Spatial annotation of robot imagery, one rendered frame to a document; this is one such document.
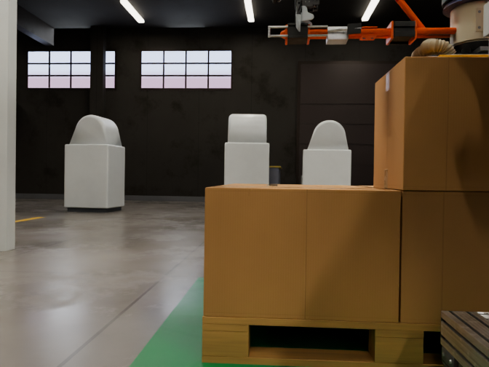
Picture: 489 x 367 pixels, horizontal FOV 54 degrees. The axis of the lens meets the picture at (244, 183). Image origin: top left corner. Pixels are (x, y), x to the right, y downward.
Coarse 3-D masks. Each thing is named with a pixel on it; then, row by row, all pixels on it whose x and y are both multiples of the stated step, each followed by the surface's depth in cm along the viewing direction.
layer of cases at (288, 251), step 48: (240, 192) 148; (288, 192) 147; (336, 192) 146; (384, 192) 145; (432, 192) 145; (480, 192) 144; (240, 240) 148; (288, 240) 148; (336, 240) 147; (384, 240) 146; (432, 240) 145; (480, 240) 144; (240, 288) 149; (288, 288) 148; (336, 288) 147; (384, 288) 146; (432, 288) 145; (480, 288) 144
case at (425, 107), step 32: (416, 64) 144; (448, 64) 143; (480, 64) 143; (384, 96) 168; (416, 96) 144; (448, 96) 143; (480, 96) 143; (384, 128) 168; (416, 128) 144; (448, 128) 143; (480, 128) 143; (384, 160) 167; (416, 160) 144; (448, 160) 144; (480, 160) 143
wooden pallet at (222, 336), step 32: (224, 320) 149; (256, 320) 148; (288, 320) 148; (320, 320) 147; (224, 352) 149; (256, 352) 153; (288, 352) 153; (320, 352) 154; (352, 352) 154; (384, 352) 146; (416, 352) 145
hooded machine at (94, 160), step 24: (96, 120) 746; (72, 144) 749; (96, 144) 742; (120, 144) 794; (72, 168) 749; (96, 168) 742; (120, 168) 784; (72, 192) 749; (96, 192) 742; (120, 192) 785
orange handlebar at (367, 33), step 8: (312, 32) 163; (320, 32) 163; (368, 32) 161; (376, 32) 161; (384, 32) 161; (424, 32) 160; (432, 32) 160; (440, 32) 160; (448, 32) 159; (360, 40) 167; (368, 40) 167
